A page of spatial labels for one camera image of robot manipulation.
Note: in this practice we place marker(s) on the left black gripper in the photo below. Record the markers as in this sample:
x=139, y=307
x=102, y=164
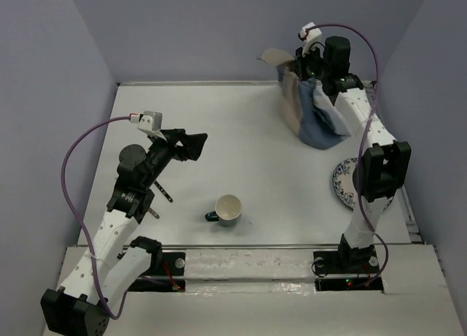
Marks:
x=193, y=143

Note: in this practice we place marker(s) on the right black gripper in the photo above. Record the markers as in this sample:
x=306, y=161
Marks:
x=300, y=60

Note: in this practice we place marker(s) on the blue and beige cloth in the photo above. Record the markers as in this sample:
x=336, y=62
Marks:
x=306, y=110

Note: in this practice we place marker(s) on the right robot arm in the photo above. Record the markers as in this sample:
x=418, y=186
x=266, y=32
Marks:
x=382, y=161

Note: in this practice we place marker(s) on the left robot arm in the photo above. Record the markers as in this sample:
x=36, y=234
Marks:
x=95, y=291

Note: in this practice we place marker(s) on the metal fork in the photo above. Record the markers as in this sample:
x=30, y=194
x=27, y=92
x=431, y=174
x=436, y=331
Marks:
x=163, y=191

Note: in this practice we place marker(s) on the metal knife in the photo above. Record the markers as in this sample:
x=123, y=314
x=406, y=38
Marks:
x=153, y=213

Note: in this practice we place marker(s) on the green mug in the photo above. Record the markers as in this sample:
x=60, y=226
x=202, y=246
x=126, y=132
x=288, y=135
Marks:
x=228, y=211

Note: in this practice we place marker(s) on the blue floral plate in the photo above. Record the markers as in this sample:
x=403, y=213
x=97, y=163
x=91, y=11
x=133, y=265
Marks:
x=342, y=182

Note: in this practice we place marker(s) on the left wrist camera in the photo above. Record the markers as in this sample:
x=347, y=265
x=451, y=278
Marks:
x=150, y=123

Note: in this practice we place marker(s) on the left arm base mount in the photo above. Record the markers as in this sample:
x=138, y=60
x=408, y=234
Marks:
x=164, y=277

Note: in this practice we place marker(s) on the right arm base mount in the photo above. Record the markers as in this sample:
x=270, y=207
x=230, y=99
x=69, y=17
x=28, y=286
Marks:
x=333, y=275

